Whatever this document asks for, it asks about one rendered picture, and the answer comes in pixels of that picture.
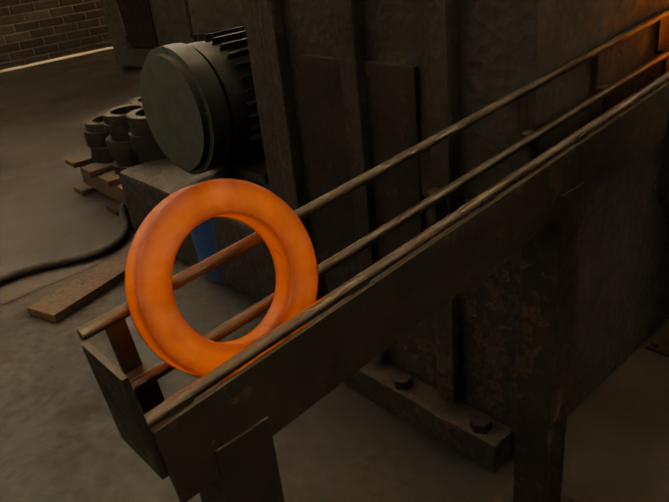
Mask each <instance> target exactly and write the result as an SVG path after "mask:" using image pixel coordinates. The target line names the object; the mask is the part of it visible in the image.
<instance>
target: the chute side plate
mask: <svg viewBox="0 0 669 502"><path fill-rule="evenodd" d="M668 112H669V82H667V83H666V84H664V85H663V86H661V87H660V88H658V89H657V90H655V91H654V92H653V93H651V94H649V95H648V96H646V97H645V98H643V99H642V100H640V101H639V102H637V103H636V104H634V105H633V106H631V107H630V108H628V109H627V110H626V111H624V112H623V113H621V114H620V115H618V116H617V117H615V118H614V119H612V120H611V121H609V122H608V123H606V124H605V125H603V126H601V127H600V128H598V129H597V130H595V131H594V132H592V133H591V134H589V135H588V136H587V137H585V138H584V139H582V140H581V141H579V142H578V143H576V144H575V145H573V146H572V147H570V148H569V149H567V150H566V151H564V152H563V153H561V154H560V155H558V156H557V157H555V158H554V159H552V160H551V161H549V162H548V163H546V164H545V165H543V166H542V167H540V168H539V169H537V170H536V171H534V172H533V173H532V174H530V175H529V176H527V177H526V178H524V179H523V180H521V181H520V182H518V183H517V184H515V185H514V186H512V187H511V188H509V189H508V190H506V191H505V192H503V193H502V194H500V195H499V196H497V197H496V198H494V199H493V200H492V201H490V202H489V203H487V204H486V205H484V206H483V207H481V208H480V209H478V210H477V211H475V212H474V213H472V214H471V215H469V216H468V217H466V218H465V219H463V220H462V221H460V222H459V223H457V224H456V225H454V226H453V227H451V228H450V229H448V230H447V231H445V232H444V233H442V234H441V235H439V236H438V237H437V238H435V239H434V240H432V241H431V242H429V243H428V244H426V245H425V246H423V247H422V248H420V249H419V250H417V251H416V252H414V253H413V254H411V255H410V256H408V257H407V258H405V259H404V260H402V261H401V262H399V263H398V264H396V265H395V266H393V267H392V268H391V269H389V270H388V271H386V272H385V273H383V274H382V275H380V276H379V277H377V278H376V279H374V280H373V281H371V282H370V283H369V284H367V285H366V286H364V287H363V288H361V289H360V290H358V291H357V292H355V293H354V294H352V295H350V296H349V297H347V298H346V299H344V300H343V301H342V302H340V303H339V304H337V305H336V306H334V307H333V308H331V309H330V310H328V311H327V312H325V313H324V314H322V315H321V316H319V317H318V318H316V319H315V320H313V321H312V322H310V323H309V324H307V325H306V326H304V327H303V328H301V329H300V330H298V331H297V332H296V333H294V334H293V335H291V336H290V337H288V338H287V339H285V340H284V341H282V342H281V343H279V344H278V345H276V346H275V347H273V348H272V349H270V350H269V351H267V352H266V353H264V354H263V355H261V356H260V357H258V358H257V359H255V360H254V361H252V362H251V363H250V364H248V365H247V366H245V367H244V368H242V369H241V370H239V371H238V372H236V373H235V374H233V375H232V376H230V377H228V378H227V379H225V380H224V381H222V382H221V383H219V384H218V385H216V386H215V387H213V388H212V389H210V390H209V391H207V392H206V393H204V394H203V395H202V396H200V397H199V398H197V399H196V400H194V401H193V402H192V403H190V404H189V405H187V406H186V407H184V408H183V409H181V410H180V411H178V412H177V413H175V414H174V415H172V416H170V417H169V418H167V420H165V421H164V422H162V423H161V424H159V425H158V426H157V427H155V428H154V429H152V430H151V432H152V435H153V437H154V439H155V442H156V444H157V447H158V449H159V452H160V454H161V457H162V459H163V462H164V464H165V467H166V469H167V472H168V474H169V476H170V479H171V481H172V484H173V486H174V489H175V491H176V494H177V496H178V499H179V501H180V502H187V501H188V500H190V499H191V498H192V497H194V496H195V495H196V494H198V493H199V492H200V491H202V490H203V489H204V488H205V487H207V486H208V485H209V484H211V483H212V482H213V481H215V480H216V479H217V478H219V477H220V472H219V468H218V464H217V460H216V456H215V451H216V450H217V449H218V448H220V447H221V446H223V445H224V444H226V443H227V442H229V441H230V440H232V439H233V438H235V437H236V436H238V435H239V434H241V433H243V432H244V431H246V430H247V429H249V428H250V427H252V426H253V425H255V424H256V423H258V422H259V421H261V420H262V419H264V418H265V417H267V416H269V418H270V423H271V428H272V434H273V435H275V434H276V433H277V432H279V431H280V430H281V429H283V428H284V427H285V426H286V425H288V424H289V423H290V422H292V421H293V420H294V419H296V418H297V417H298V416H300V415H301V414H302V413H303V412H305V411H306V410H307V409H309V408H310V407H311V406H313V405H314V404H315V403H316V402H318V401H319V400H320V399H322V398H323V397H324V396H326V395H327V394H328V393H330V392H331V391H332V390H333V389H335V388H336V387H337V386H339V385H340V384H341V383H343V382H344V381H345V380H347V379H348V378H349V377H351V376H352V375H353V374H355V373H356V372H357V371H359V370H360V369H361V368H363V367H364V366H365V365H366V364H368V363H369V362H370V361H372V360H373V359H374V358H376V357H377V356H378V355H379V354H381V353H382V352H383V351H385V350H386V349H387V348H389V347H390V346H391V345H393V344H394V343H395V342H396V341H398V340H399V339H400V338H402V337H403V336H404V335H406V334H407V333H408V332H410V331H411V330H412V329H413V328H415V327H416V326H417V325H419V324H420V323H421V322H423V321H424V320H425V319H426V318H428V317H429V316H430V315H432V314H433V313H434V312H436V311H437V310H438V309H440V308H441V307H442V306H443V305H445V304H446V303H447V302H449V301H450V300H451V299H453V298H454V297H455V296H457V295H458V294H459V293H460V292H462V291H463V290H464V289H466V288H467V287H468V286H470V285H471V284H472V283H474V282H475V281H476V280H477V279H479V278H480V277H481V276H483V275H484V274H485V273H487V272H488V271H489V270H490V269H492V268H493V267H494V266H496V265H497V264H498V263H500V262H501V261H502V260H504V259H505V258H506V257H507V256H509V255H510V254H511V253H513V252H514V251H515V250H517V249H518V248H519V247H521V246H522V245H523V244H524V243H526V242H527V241H528V240H530V239H531V238H532V237H534V236H535V235H536V234H538V233H539V232H540V231H541V230H543V229H544V228H545V227H547V226H548V225H549V224H551V223H552V222H553V221H554V220H556V219H557V218H558V217H559V209H560V197H561V196H562V195H563V194H565V193H566V192H568V191H570V190H571V189H573V188H575V187H576V186H578V185H580V184H581V183H583V182H584V194H583V198H585V197H586V196H587V195H588V194H590V193H591V192H592V191H593V190H594V189H595V188H597V187H598V186H599V185H601V184H602V183H603V182H604V181H606V180H607V179H608V178H610V177H611V176H612V175H614V174H615V173H616V172H617V171H619V170H620V169H621V168H623V167H624V166H625V165H627V164H628V163H629V162H631V161H632V160H633V159H634V158H636V157H637V156H638V155H640V154H641V153H642V152H644V151H645V150H646V149H648V148H649V147H650V146H651V145H653V144H654V143H655V142H657V141H658V140H659V139H661V138H662V137H663V136H665V134H666V127H667V119H668Z"/></svg>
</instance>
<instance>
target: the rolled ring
mask: <svg viewBox="0 0 669 502"><path fill-rule="evenodd" d="M212 217H229V218H233V219H236V220H239V221H241V222H243V223H245V224H247V225H249V226H250V227H251V228H253V229H254V230H255V231H256V232H257V233H258V234H259V235H260V236H261V237H262V239H263V240H264V241H265V243H266V244H267V246H268V248H269V250H270V252H271V255H272V257H273V261H274V265H275V270H276V289H275V294H274V298H273V302H272V304H271V307H270V309H269V311H268V313H267V315H266V316H265V318H264V319H263V320H262V322H261V323H260V324H259V325H258V326H257V327H256V328H255V329H254V330H253V331H251V332H250V333H248V334H247V335H245V336H243V337H241V338H239V339H236V340H233V341H229V342H214V341H211V340H209V339H207V338H205V337H203V336H201V335H200V334H198V333H197V332H196V331H195V330H193V329H192V328H191V327H190V326H189V325H188V323H187V322H186V321H185V320H184V318H183V317H182V315H181V313H180V311H179V309H178V307H177V305H176V302H175V299H174V295H173V289H172V269H173V264H174V260H175V257H176V254H177V251H178V249H179V247H180V245H181V243H182V242H183V240H184V239H185V238H186V236H187V235H188V234H189V233H190V232H191V231H192V230H193V229H194V228H195V227H196V226H197V225H199V224H200V223H202V222H203V221H205V220H207V219H209V218H212ZM318 283H319V274H318V264H317V258H316V254H315V250H314V246H313V243H312V241H311V238H310V236H309V234H308V231H307V230H306V228H305V226H304V224H303V222H302V221H301V219H300V218H299V217H298V215H297V214H296V213H295V211H294V210H293V209H292V208H291V207H290V206H289V205H288V204H287V203H286V202H285V201H284V200H283V199H281V198H280V197H279V196H277V195H276V194H275V193H273V192H272V191H270V190H268V189H266V188H264V187H262V186H260V185H258V184H255V183H252V182H249V181H245V180H240V179H232V178H220V179H212V180H207V181H203V182H200V183H197V184H194V185H190V186H187V187H185V188H182V189H180V190H178V191H176V192H174V193H172V194H170V195H169V196H167V197H166V198H164V199H163V200H162V201H161V202H159V203H158V204H157V205H156V206H155V207H154V208H153V209H152V210H151V211H150V212H149V213H148V215H147V216H146V217H145V218H144V220H143V221H142V223H141V224H140V226H139V227H138V229H137V231H136V233H135V235H134V237H133V240H132V242H131V245H130V248H129V251H128V255H127V259H126V265H125V276H124V284H125V294H126V300H127V305H128V308H129V312H130V315H131V317H132V320H133V322H134V324H135V326H136V328H137V330H138V332H139V333H140V335H141V337H142V338H143V340H144V341H145V342H146V343H147V345H148V346H149V347H150V348H151V349H152V350H153V351H154V352H155V353H156V354H157V355H158V356H159V357H160V358H161V359H163V360H164V361H165V362H167V363H168V364H170V365H171V366H173V367H175V368H177V369H178V370H181V371H183V372H185V373H188V374H191V375H195V376H199V377H202V376H204V375H206V374H207V373H209V372H210V371H212V370H213V369H215V368H216V367H218V366H219V365H221V364H222V363H224V362H225V361H227V360H228V359H230V358H231V357H233V356H235V355H236V354H238V353H239V352H241V351H242V350H244V349H245V348H247V347H248V346H250V345H251V344H253V343H254V342H256V341H257V340H259V339H260V338H262V337H264V336H265V335H267V334H268V333H270V332H271V331H273V330H274V329H276V328H277V327H279V326H280V325H282V324H283V323H285V322H286V321H288V320H289V319H291V318H293V317H294V316H296V314H298V313H299V312H301V311H302V310H304V309H305V308H307V307H308V306H310V305H311V304H313V303H314V302H315V301H316V300H317V294H318Z"/></svg>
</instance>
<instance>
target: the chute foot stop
mask: <svg viewBox="0 0 669 502"><path fill-rule="evenodd" d="M82 348H83V350H84V352H85V355H86V357H87V359H88V361H89V364H90V366H91V368H92V370H93V373H94V375H95V377H96V380H97V382H98V384H99V386H100V389H101V391H102V393H103V396H104V398H105V400H106V402H107V405H108V407H109V409H110V411H111V415H112V417H113V420H114V422H115V424H116V426H117V429H118V431H119V433H120V436H121V438H122V439H123V440H124V441H125V442H126V443H127V444H128V445H129V446H130V447H131V448H132V449H133V450H134V451H135V452H136V453H137V454H138V455H139V456H140V457H141V458H142V459H143V460H144V461H145V462H146V463H147V464H148V465H149V467H150V468H151V469H152V470H153V471H154V472H155V473H156V474H157V475H158V476H159V477H160V478H161V479H164V478H166V477H167V476H168V473H167V471H166V469H165V466H164V464H163V461H162V459H161V456H160V454H159V451H158V449H157V446H156V444H155V442H154V439H153V437H152V434H151V432H150V429H149V427H148V424H147V422H146V419H145V417H144V414H143V412H142V410H141V407H140V405H139V402H138V400H137V397H136V395H135V392H134V390H133V387H132V385H131V383H130V380H129V378H128V376H127V375H125V374H124V373H123V372H122V371H121V370H120V369H119V368H117V367H116V366H115V365H114V364H113V363H112V362H111V361H109V360H108V359H107V358H106V357H105V356H104V355H102V354H101V353H100V352H99V351H98V350H97V349H96V348H94V347H93V346H92V345H91V344H90V343H89V342H85V343H83V344H82Z"/></svg>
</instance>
